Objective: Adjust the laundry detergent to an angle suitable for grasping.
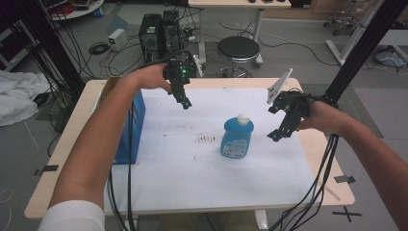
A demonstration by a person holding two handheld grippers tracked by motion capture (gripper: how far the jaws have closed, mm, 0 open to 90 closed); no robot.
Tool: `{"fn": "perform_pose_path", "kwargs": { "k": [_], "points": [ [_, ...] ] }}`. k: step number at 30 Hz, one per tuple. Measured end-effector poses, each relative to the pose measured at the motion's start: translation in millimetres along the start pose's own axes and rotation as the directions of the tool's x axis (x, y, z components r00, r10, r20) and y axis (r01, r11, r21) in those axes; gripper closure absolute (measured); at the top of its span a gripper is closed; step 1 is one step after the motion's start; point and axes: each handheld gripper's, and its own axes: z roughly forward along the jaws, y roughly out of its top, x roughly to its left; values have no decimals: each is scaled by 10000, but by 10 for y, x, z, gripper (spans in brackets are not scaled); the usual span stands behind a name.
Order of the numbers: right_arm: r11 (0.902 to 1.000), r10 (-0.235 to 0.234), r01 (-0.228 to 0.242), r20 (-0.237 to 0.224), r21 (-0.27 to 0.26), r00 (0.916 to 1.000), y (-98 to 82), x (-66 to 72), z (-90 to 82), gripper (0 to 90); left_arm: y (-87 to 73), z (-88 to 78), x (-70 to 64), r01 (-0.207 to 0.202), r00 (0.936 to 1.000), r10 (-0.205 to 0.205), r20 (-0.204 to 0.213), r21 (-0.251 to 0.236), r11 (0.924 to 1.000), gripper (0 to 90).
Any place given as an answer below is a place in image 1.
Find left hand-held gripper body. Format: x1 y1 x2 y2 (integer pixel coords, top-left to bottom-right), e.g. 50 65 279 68
162 57 197 94

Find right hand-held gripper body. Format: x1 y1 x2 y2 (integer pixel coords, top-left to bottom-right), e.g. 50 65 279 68
267 67 313 130

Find blue bottle with white cap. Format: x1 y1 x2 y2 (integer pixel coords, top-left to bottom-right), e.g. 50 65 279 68
219 113 255 160

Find person's left hand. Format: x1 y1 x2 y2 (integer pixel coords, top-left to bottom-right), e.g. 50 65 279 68
126 63 173 93

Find person's right hand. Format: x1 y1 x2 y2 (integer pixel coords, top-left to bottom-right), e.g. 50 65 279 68
296 100 352 136

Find black computer tower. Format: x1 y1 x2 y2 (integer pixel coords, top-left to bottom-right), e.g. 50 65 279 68
161 10 183 60
138 13 164 64

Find blue cardboard box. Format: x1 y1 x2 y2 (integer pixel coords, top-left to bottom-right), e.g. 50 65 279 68
98 76 147 166

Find small white box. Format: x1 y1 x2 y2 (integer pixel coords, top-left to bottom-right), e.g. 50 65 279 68
107 28 129 52

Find black round stool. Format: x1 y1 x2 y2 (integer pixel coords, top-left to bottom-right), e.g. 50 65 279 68
216 36 262 79

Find black tape strip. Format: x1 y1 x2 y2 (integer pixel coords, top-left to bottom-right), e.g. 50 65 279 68
33 164 60 177
333 174 357 185

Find white paper sheet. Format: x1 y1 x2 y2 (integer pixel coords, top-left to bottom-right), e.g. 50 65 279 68
103 87 318 216

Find white table leg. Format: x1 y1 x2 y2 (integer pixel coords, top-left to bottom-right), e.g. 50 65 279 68
254 209 269 231

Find white stand leg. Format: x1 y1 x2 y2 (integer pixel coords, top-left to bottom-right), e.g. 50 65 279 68
324 0 386 67

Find office chair base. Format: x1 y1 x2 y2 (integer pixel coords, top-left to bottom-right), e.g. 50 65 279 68
322 10 359 37

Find black tape cross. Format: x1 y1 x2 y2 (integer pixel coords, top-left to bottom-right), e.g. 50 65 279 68
331 205 363 223

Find round white table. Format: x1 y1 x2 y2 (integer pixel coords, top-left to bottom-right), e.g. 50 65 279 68
47 0 106 22

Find white cloth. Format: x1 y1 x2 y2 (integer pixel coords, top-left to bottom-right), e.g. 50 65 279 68
0 69 52 128

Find right hand-held gripper cables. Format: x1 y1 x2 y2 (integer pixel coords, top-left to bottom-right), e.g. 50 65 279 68
268 133 341 231

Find hand-held gripper cables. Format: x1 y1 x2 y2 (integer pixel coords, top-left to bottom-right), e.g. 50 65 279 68
106 99 138 231
268 133 341 231

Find coiled black cable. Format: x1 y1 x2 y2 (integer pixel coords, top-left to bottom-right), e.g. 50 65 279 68
88 41 111 56

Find black metal frame post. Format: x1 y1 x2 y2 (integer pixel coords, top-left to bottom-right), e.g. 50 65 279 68
17 0 87 94
322 0 408 108

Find left hand-held gripper cables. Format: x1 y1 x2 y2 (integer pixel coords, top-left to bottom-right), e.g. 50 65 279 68
106 99 138 231

